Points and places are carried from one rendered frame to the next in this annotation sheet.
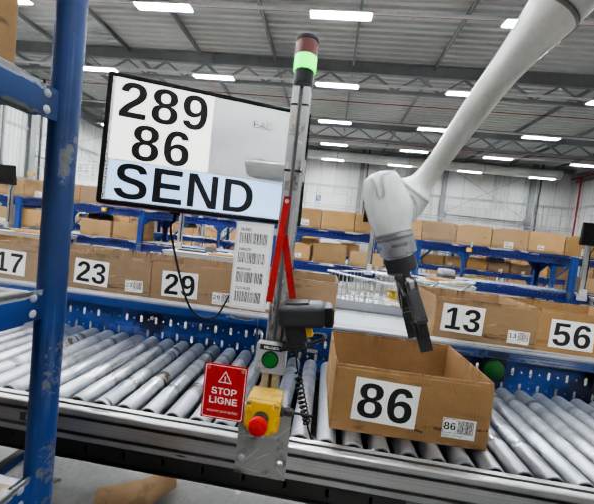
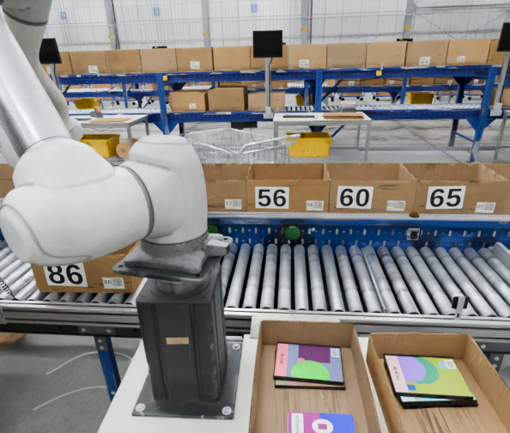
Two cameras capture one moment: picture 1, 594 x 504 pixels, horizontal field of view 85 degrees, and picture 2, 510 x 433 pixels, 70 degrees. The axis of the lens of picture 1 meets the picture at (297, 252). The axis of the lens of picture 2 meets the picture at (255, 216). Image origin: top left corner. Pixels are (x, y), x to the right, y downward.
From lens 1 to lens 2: 1.14 m
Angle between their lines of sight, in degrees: 21
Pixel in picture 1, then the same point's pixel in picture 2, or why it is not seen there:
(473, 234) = (385, 53)
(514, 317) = (227, 189)
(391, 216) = (11, 160)
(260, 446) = not seen: outside the picture
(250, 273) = not seen: outside the picture
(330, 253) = (227, 99)
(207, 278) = not seen: outside the picture
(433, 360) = not seen: hidden behind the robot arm
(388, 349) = not seen: hidden behind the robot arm
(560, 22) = (20, 28)
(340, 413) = (41, 283)
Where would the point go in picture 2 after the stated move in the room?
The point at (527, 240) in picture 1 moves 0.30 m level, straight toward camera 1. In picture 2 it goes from (446, 51) to (442, 51)
